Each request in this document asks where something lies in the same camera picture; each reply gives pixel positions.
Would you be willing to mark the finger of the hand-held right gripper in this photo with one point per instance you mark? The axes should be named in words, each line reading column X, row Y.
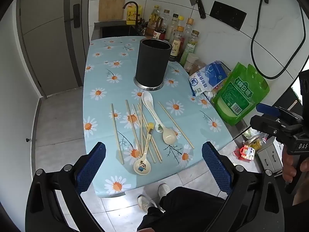
column 265, row 124
column 268, row 109

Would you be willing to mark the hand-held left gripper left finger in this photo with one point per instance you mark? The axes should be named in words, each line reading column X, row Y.
column 93, row 166

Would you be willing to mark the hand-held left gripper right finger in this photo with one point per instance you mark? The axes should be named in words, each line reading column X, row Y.
column 216, row 166

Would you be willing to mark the wooden chopstick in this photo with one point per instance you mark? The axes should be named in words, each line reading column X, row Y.
column 117, row 134

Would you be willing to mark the cartoon print ceramic spoon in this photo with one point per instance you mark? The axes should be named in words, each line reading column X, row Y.
column 142, row 166

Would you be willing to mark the group of wooden chopsticks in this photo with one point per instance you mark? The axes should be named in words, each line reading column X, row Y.
column 142, row 125

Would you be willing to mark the white ceramic spoon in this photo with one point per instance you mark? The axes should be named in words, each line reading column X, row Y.
column 147, row 99

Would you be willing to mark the black cylindrical utensil holder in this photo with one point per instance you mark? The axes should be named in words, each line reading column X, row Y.
column 151, row 62

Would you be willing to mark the person's right hand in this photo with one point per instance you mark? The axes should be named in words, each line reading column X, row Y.
column 288, row 169

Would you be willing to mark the white storage box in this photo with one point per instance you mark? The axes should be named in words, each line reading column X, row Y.
column 269, row 157

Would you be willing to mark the red snack packet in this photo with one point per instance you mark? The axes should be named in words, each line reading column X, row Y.
column 246, row 152

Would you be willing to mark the green sugar bag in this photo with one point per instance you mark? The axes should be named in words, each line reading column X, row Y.
column 236, row 94

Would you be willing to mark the person's legs black pants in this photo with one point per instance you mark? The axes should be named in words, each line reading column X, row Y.
column 188, row 210

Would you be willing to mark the white sneaker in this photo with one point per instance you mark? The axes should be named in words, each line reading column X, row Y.
column 144, row 203
column 164, row 189

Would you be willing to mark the blue white salt bag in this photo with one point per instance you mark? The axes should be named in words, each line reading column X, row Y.
column 207, row 77

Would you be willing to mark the clear spice jar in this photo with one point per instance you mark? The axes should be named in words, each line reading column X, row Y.
column 199, row 66

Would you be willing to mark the white lidded plastic jar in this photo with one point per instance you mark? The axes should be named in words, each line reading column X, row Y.
column 191, row 61

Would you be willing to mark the blue daisy print tablecloth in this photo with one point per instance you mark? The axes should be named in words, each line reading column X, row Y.
column 108, row 60

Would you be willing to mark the row of condiment bottles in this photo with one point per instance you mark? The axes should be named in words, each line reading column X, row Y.
column 178, row 43

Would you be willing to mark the grey door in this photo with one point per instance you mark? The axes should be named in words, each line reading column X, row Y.
column 48, row 41

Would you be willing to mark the dark kitchen sink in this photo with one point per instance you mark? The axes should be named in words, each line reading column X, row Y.
column 115, row 31

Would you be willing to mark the yellow cooking oil jug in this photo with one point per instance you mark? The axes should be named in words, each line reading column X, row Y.
column 131, row 13

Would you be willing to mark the black curved faucet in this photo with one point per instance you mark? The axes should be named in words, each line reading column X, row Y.
column 139, row 14

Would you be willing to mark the wooden cutting board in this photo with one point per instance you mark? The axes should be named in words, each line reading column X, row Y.
column 111, row 4

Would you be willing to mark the black wall panel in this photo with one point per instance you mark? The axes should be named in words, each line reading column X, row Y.
column 228, row 14

